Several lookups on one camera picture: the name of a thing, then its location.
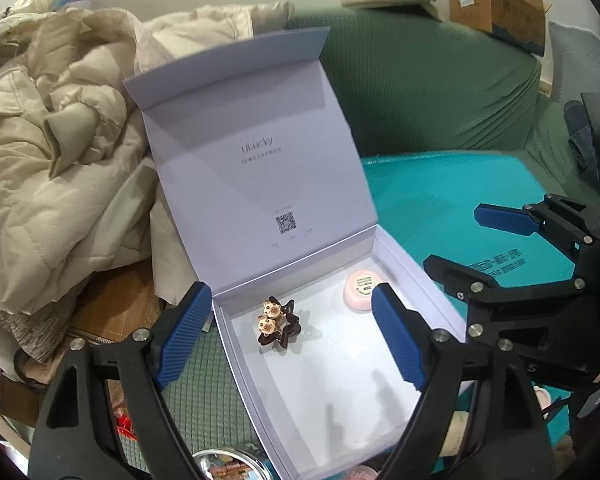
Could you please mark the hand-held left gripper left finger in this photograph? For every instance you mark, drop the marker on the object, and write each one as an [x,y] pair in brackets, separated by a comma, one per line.
[181,336]

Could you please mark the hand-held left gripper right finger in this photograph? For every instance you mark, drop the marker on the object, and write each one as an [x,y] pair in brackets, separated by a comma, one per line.
[396,336]

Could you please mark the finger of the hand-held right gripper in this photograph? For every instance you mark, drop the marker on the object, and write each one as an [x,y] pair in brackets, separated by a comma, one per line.
[502,220]
[480,285]

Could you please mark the lavender gift box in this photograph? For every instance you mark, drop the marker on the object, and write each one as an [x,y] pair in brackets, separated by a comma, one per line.
[250,135]

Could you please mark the small pink jar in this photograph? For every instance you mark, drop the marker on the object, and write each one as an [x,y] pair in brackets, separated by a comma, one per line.
[361,290]

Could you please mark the brown woven cushion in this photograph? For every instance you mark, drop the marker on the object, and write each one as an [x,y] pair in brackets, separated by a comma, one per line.
[115,305]

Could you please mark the teal mat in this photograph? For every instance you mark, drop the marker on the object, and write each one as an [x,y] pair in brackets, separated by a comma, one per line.
[430,200]

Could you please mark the green grid mat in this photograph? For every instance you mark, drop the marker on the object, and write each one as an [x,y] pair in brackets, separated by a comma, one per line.
[205,410]

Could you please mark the bear hair clip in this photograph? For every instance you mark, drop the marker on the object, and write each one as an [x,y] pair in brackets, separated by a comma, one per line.
[280,334]

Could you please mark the dark slipper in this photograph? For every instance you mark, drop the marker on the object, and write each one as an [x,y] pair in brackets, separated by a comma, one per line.
[582,135]

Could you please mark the clear pink blush compact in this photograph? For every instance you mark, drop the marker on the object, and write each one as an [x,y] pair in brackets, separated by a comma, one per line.
[230,465]

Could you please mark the pale blue pillow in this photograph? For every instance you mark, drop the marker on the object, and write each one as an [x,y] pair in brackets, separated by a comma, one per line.
[580,60]

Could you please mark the beige down jacket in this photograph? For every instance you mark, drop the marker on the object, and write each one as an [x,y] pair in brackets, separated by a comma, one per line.
[70,160]

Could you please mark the cardboard box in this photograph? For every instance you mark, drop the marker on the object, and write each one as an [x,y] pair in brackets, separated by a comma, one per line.
[500,0]

